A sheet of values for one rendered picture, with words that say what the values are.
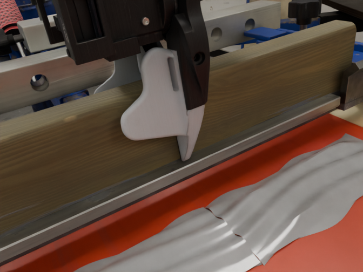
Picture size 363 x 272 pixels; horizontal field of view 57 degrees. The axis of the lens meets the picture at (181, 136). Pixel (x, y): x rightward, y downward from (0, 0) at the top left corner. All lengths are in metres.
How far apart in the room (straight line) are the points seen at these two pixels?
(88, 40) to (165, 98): 0.06
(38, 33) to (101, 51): 0.31
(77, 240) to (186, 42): 0.17
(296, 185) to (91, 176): 0.16
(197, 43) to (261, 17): 0.40
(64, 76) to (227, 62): 0.25
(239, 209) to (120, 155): 0.10
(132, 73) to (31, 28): 0.25
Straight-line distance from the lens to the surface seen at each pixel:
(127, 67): 0.27
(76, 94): 0.68
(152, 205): 0.29
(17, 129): 0.22
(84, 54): 0.19
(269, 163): 0.33
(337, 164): 0.32
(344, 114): 0.42
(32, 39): 0.50
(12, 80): 0.45
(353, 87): 0.38
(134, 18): 0.20
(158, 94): 0.22
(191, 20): 0.20
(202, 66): 0.21
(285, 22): 1.02
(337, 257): 0.25
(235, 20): 0.57
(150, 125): 0.22
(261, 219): 0.26
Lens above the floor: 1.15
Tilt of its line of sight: 30 degrees down
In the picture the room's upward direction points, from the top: 8 degrees counter-clockwise
